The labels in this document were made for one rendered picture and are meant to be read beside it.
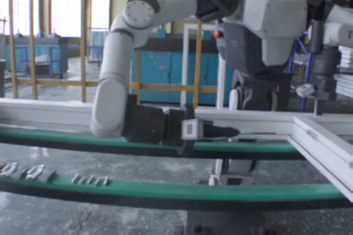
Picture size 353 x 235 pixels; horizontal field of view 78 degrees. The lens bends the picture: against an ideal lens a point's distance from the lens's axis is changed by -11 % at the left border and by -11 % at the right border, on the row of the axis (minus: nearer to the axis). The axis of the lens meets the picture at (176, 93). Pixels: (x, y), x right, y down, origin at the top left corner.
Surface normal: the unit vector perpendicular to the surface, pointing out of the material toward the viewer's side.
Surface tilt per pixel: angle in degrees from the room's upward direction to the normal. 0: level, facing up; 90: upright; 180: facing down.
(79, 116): 90
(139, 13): 59
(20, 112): 90
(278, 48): 99
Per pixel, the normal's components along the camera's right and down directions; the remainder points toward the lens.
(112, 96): 0.35, -0.31
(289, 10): 0.35, 0.36
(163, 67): -0.01, 0.21
